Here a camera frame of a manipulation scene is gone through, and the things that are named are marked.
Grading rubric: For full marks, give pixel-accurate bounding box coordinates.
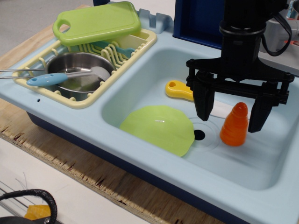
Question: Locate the dark blue back panel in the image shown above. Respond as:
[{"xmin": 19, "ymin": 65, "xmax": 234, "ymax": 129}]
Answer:
[{"xmin": 173, "ymin": 0, "xmax": 225, "ymax": 49}]

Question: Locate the black braided cable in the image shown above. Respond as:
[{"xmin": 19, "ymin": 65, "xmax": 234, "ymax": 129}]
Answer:
[{"xmin": 0, "ymin": 189, "xmax": 58, "ymax": 224}]

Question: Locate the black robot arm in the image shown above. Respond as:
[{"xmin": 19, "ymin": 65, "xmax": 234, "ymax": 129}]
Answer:
[{"xmin": 186, "ymin": 0, "xmax": 294, "ymax": 133}]

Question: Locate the light green plastic plate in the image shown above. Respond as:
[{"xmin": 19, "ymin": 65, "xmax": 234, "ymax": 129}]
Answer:
[{"xmin": 120, "ymin": 105, "xmax": 195, "ymax": 157}]

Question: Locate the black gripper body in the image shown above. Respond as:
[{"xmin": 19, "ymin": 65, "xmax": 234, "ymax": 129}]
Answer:
[{"xmin": 186, "ymin": 36, "xmax": 294, "ymax": 104}]

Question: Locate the orange toy carrot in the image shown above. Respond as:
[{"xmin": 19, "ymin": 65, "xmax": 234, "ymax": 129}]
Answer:
[{"xmin": 220, "ymin": 102, "xmax": 249, "ymax": 147}]

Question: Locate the blue handled metal spoon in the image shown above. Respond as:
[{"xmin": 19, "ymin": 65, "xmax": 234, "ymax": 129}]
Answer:
[{"xmin": 26, "ymin": 66, "xmax": 111, "ymax": 86}]

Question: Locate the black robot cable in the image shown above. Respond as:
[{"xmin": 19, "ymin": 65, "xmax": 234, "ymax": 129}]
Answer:
[{"xmin": 259, "ymin": 9, "xmax": 293, "ymax": 56}]

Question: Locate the cream dish drying rack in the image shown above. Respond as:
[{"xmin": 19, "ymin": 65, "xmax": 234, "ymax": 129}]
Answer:
[{"xmin": 13, "ymin": 29, "xmax": 157, "ymax": 109}]

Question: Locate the yellow tape piece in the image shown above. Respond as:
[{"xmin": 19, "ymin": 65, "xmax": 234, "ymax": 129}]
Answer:
[{"xmin": 24, "ymin": 205, "xmax": 51, "ymax": 221}]

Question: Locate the green plastic cutting board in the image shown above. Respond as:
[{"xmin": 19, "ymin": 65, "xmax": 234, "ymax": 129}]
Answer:
[{"xmin": 52, "ymin": 1, "xmax": 141, "ymax": 46}]

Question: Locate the light blue toy sink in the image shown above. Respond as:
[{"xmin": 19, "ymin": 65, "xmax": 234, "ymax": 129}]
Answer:
[{"xmin": 0, "ymin": 10, "xmax": 299, "ymax": 224}]

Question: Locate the yellow handled toy utensil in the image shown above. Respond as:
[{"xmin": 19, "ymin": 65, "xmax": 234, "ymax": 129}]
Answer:
[{"xmin": 165, "ymin": 80, "xmax": 193, "ymax": 101}]

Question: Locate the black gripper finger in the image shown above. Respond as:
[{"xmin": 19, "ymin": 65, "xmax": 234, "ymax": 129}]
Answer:
[
  {"xmin": 248, "ymin": 96, "xmax": 273, "ymax": 133},
  {"xmin": 193, "ymin": 82, "xmax": 214, "ymax": 121}
]

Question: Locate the teal toy utensil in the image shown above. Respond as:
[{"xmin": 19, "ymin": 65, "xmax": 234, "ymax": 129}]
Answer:
[{"xmin": 92, "ymin": 41, "xmax": 135, "ymax": 57}]

